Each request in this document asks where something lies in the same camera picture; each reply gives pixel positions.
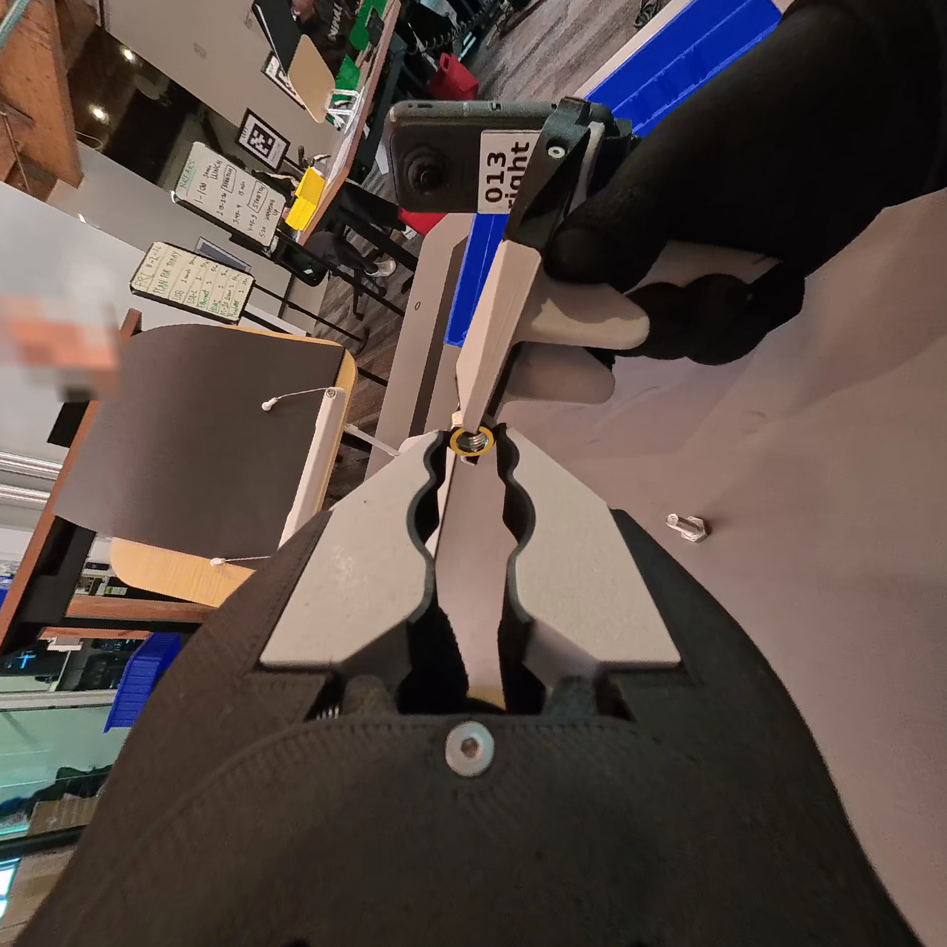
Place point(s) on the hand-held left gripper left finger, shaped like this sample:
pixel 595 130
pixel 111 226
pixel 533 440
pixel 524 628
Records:
pixel 355 584

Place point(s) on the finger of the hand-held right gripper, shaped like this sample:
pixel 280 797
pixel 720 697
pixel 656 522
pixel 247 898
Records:
pixel 503 311

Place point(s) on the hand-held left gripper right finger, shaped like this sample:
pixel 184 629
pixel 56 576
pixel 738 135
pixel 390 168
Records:
pixel 592 584

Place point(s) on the silver hex nut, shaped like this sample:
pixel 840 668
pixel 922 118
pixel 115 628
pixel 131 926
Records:
pixel 455 442

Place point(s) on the blue storage bin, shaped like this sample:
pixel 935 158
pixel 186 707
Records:
pixel 666 66
pixel 144 681

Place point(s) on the person's right forearm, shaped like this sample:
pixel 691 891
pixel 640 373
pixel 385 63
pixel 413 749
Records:
pixel 888 89

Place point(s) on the person's right hand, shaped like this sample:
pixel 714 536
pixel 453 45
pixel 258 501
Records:
pixel 703 192

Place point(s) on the red bag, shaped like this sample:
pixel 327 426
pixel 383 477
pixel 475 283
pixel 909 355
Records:
pixel 456 78
pixel 422 222

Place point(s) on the green storage bin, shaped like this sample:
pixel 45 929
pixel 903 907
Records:
pixel 359 44

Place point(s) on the tilted wooden board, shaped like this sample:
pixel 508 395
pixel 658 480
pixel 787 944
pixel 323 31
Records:
pixel 207 444
pixel 311 78

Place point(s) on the yellow storage bin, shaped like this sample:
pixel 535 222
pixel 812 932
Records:
pixel 305 200

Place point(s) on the black and white marker poster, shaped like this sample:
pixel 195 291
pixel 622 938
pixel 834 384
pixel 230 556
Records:
pixel 263 139

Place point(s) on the handwritten whiteboard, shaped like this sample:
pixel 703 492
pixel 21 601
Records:
pixel 229 192
pixel 192 285

